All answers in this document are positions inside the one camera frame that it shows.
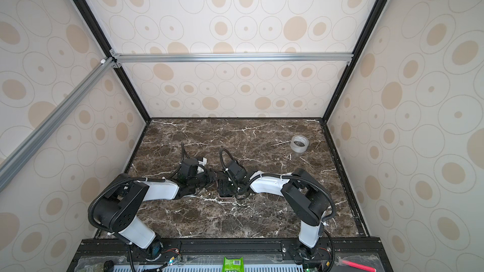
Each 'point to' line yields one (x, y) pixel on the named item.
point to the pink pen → (338, 262)
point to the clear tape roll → (299, 143)
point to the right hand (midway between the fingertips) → (229, 187)
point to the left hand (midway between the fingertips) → (226, 176)
